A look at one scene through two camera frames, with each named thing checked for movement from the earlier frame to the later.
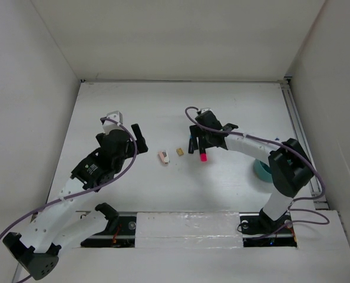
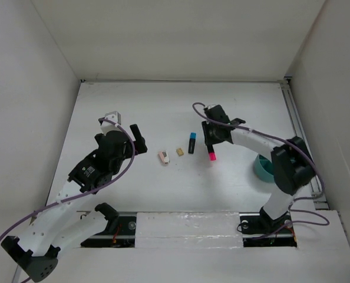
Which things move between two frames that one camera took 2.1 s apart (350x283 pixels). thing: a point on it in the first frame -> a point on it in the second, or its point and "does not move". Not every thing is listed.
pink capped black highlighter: [202, 152] -> [212, 155]
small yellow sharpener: [180, 151] does not move
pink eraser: [164, 156] does not move
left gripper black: [141, 147] does not move
